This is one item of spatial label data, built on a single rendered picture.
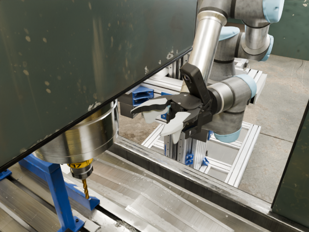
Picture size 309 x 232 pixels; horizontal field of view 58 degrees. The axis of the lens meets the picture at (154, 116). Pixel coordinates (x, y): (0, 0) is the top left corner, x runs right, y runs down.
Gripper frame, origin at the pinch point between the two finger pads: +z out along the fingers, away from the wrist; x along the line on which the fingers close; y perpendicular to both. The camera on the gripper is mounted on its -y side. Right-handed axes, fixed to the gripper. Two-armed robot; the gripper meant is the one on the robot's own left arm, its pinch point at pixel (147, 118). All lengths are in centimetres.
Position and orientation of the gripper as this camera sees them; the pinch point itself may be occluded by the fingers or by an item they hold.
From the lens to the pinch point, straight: 59.9
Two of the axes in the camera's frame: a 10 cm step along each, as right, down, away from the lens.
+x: -6.1, -4.4, 6.6
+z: -7.9, 3.1, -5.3
